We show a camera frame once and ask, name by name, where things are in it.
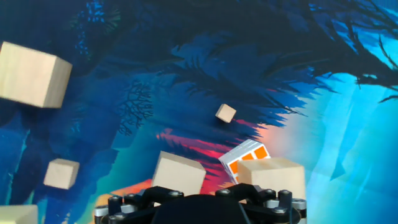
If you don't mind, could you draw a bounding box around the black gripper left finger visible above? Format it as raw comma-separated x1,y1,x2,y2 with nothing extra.
94,185,185,224

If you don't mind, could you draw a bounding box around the large wooden cube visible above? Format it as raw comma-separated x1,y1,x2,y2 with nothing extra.
0,204,39,224
151,151,207,197
0,41,73,109
236,157,307,200

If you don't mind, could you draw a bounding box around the Rubik's cube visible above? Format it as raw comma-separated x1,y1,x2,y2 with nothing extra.
218,139,271,185

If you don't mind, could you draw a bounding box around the colourful forest print cloth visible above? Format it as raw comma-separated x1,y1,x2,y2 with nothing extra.
0,0,398,224

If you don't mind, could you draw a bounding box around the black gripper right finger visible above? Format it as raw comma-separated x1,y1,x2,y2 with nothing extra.
215,182,307,224

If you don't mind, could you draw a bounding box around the small wooden cube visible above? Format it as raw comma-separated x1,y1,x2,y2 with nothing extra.
43,157,80,190
215,103,237,124

